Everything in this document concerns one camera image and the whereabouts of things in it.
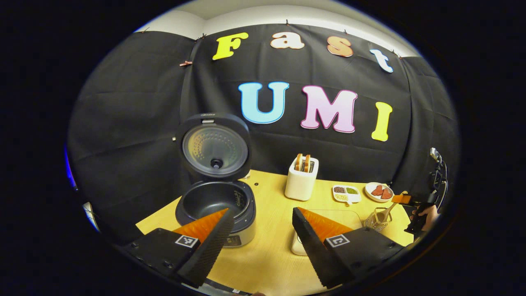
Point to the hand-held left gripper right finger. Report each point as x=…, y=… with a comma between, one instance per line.
x=312, y=255

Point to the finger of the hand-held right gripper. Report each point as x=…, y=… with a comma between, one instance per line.
x=402, y=199

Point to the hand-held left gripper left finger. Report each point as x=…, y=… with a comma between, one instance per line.
x=213, y=250

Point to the wooden spoon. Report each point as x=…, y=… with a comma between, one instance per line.
x=388, y=210

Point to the dark blue rice cooker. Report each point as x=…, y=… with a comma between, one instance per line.
x=213, y=197

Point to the red meat piece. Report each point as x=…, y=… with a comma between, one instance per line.
x=377, y=190
x=386, y=194

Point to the round white plate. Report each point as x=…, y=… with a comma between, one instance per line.
x=369, y=195

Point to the white divided dish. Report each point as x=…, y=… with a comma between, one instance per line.
x=355, y=199

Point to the heap of green beans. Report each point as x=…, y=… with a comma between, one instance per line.
x=351, y=190

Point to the heap of pale soybeans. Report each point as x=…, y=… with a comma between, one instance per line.
x=342, y=197

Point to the heap of dark beans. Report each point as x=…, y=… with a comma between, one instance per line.
x=339, y=190

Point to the white toaster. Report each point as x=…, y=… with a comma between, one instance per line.
x=300, y=185

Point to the toast bread slice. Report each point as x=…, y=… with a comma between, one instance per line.
x=298, y=162
x=307, y=163

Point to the copper clip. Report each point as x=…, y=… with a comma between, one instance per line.
x=185, y=63

